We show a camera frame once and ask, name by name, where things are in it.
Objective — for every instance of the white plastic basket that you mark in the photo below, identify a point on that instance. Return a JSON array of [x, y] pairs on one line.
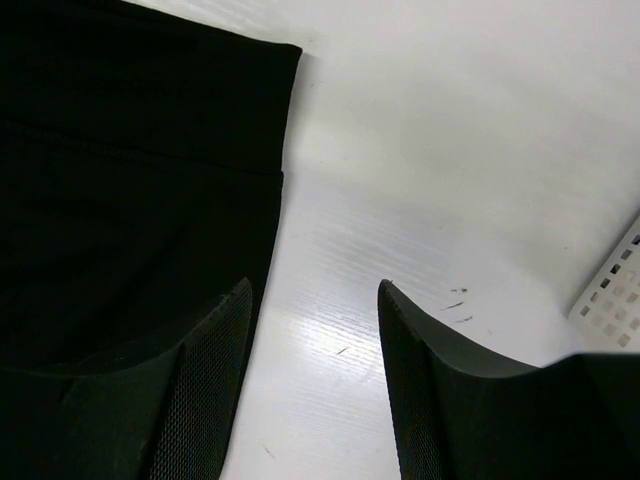
[[606, 315]]

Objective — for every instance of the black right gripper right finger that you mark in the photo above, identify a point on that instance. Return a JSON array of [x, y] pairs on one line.
[[462, 411]]

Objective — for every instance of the black skirt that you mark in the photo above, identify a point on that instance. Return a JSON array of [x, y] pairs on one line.
[[141, 172]]

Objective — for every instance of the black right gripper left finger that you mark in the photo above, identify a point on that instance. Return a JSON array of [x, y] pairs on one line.
[[161, 407]]

